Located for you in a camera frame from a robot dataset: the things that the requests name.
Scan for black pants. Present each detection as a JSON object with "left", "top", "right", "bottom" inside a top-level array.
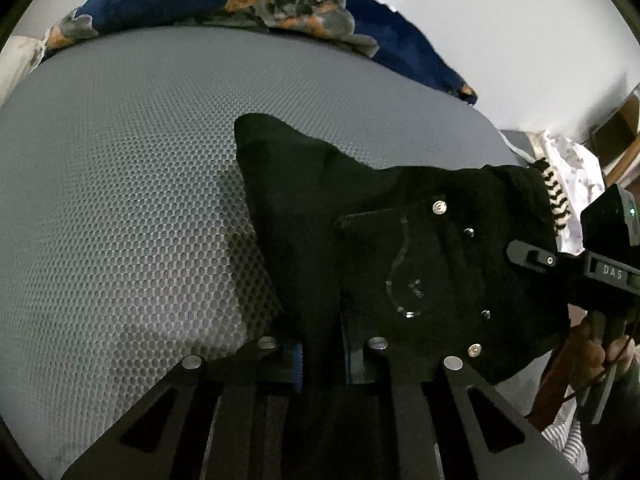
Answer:
[{"left": 234, "top": 112, "right": 572, "bottom": 480}]

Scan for blue floral blanket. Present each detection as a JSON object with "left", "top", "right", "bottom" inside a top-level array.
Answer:
[{"left": 42, "top": 0, "right": 478, "bottom": 107}]

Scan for plain white cloth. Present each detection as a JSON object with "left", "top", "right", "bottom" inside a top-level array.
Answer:
[{"left": 0, "top": 35, "right": 49, "bottom": 107}]

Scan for white patterned cloth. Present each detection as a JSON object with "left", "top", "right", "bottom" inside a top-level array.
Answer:
[{"left": 530, "top": 129, "right": 609, "bottom": 256}]

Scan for brown wooden side panel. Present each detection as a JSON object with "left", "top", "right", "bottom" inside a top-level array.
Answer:
[{"left": 529, "top": 347, "right": 577, "bottom": 428}]

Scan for brown wooden cabinet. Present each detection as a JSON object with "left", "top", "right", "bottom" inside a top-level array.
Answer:
[{"left": 590, "top": 94, "right": 640, "bottom": 182}]

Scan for grey mesh mattress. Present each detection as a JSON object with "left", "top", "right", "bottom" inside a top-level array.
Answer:
[{"left": 0, "top": 25, "right": 527, "bottom": 480}]

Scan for person's right forearm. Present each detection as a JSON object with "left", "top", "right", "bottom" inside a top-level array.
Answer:
[{"left": 580, "top": 367, "right": 640, "bottom": 480}]

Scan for person's right hand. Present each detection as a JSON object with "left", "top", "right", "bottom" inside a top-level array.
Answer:
[{"left": 562, "top": 317, "right": 637, "bottom": 397}]

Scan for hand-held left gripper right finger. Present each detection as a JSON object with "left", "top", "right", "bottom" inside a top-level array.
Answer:
[{"left": 342, "top": 310, "right": 583, "bottom": 480}]

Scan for black white striped knit cloth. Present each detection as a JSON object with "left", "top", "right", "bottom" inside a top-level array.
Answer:
[{"left": 532, "top": 157, "right": 576, "bottom": 237}]

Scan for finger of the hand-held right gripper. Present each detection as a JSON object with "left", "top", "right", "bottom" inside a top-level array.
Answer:
[{"left": 506, "top": 239, "right": 586, "bottom": 274}]

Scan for grey white striped cloth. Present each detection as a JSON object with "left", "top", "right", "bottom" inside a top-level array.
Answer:
[{"left": 542, "top": 399, "right": 592, "bottom": 467}]

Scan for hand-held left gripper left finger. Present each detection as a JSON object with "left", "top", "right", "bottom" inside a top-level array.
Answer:
[{"left": 60, "top": 336, "right": 305, "bottom": 480}]

